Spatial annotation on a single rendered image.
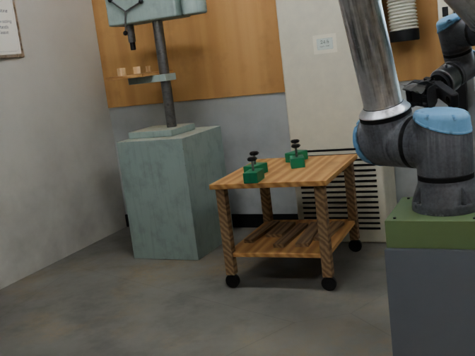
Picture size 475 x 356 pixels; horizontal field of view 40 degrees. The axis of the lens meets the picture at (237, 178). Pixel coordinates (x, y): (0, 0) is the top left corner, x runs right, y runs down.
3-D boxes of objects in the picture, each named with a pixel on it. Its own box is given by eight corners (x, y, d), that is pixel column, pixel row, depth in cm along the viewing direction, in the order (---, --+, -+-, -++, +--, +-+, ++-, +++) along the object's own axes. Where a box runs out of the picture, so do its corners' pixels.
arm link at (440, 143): (454, 180, 168) (450, 113, 164) (399, 175, 181) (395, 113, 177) (485, 168, 177) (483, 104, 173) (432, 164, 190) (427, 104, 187)
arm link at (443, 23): (476, 8, 200) (484, 45, 205) (444, 12, 209) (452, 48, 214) (460, 19, 195) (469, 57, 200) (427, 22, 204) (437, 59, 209)
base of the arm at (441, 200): (475, 217, 167) (473, 180, 165) (403, 215, 178) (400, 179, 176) (490, 198, 183) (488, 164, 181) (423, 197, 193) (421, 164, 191)
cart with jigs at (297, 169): (267, 248, 375) (254, 139, 363) (365, 248, 352) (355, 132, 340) (222, 290, 316) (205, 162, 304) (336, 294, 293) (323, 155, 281)
